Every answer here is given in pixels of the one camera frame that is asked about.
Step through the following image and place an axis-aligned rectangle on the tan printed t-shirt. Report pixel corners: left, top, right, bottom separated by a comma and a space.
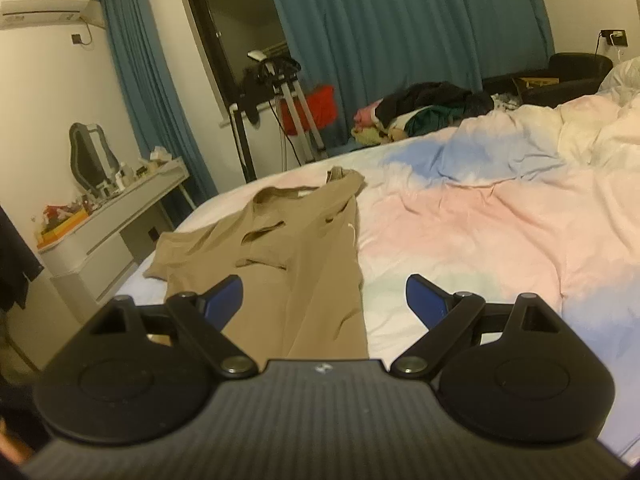
144, 167, 369, 366

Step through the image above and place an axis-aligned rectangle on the pile of mixed clothes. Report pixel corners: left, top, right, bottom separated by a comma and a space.
352, 81, 495, 146

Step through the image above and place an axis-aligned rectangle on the white dressing table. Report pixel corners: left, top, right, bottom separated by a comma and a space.
39, 158, 195, 322

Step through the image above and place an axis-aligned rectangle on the pastel tie-dye duvet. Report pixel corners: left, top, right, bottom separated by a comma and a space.
122, 60, 639, 462

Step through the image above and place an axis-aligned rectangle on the tissue box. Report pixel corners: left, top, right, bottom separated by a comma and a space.
149, 146, 172, 166

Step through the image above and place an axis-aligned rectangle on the orange tray of cosmetics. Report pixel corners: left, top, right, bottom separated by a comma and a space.
32, 205, 90, 248

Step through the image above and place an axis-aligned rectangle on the blue curtain left panel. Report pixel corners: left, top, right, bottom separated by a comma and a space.
100, 0, 217, 204

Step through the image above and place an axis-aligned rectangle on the blue curtain panel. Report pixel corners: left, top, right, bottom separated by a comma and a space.
273, 0, 554, 148
100, 0, 217, 204

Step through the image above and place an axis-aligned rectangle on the red bag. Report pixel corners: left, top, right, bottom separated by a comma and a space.
280, 84, 337, 136

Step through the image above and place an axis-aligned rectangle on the cardboard box on armchair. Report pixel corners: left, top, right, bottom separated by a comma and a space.
514, 77, 560, 94

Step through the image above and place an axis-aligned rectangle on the dark armchair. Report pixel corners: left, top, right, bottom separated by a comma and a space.
483, 53, 614, 107

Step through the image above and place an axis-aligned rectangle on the blue curtain right panel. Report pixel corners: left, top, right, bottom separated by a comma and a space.
273, 0, 554, 148

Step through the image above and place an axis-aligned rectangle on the dark window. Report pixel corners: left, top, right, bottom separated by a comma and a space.
188, 0, 290, 115

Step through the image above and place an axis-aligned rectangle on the wavy frame vanity mirror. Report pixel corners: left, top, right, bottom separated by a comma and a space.
68, 122, 120, 197

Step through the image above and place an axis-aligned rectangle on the silver tripod with camera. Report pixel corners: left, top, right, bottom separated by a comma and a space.
246, 50, 328, 164

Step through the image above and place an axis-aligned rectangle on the wall socket with charger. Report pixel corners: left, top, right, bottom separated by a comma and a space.
600, 29, 628, 48

